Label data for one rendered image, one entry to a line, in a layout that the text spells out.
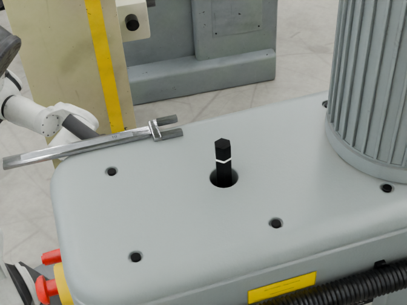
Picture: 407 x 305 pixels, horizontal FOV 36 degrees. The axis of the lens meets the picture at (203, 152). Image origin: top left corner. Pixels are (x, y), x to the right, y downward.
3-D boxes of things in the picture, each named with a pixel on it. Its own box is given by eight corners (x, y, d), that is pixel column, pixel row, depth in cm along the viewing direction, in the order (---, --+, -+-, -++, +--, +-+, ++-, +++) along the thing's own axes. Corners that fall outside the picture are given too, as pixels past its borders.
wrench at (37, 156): (3, 176, 84) (2, 172, 83) (2, 156, 86) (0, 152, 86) (183, 135, 87) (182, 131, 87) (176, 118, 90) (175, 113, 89)
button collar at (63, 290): (66, 316, 86) (57, 291, 82) (60, 281, 90) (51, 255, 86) (80, 311, 87) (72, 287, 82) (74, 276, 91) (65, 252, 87)
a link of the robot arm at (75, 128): (85, 180, 152) (45, 151, 151) (111, 146, 156) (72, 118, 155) (91, 167, 142) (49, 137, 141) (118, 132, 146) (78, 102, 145)
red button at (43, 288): (41, 312, 86) (34, 295, 83) (38, 288, 89) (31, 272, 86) (66, 305, 86) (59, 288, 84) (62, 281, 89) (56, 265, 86)
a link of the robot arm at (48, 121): (81, 157, 150) (41, 138, 156) (103, 129, 153) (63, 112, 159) (71, 141, 145) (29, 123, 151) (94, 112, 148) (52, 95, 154)
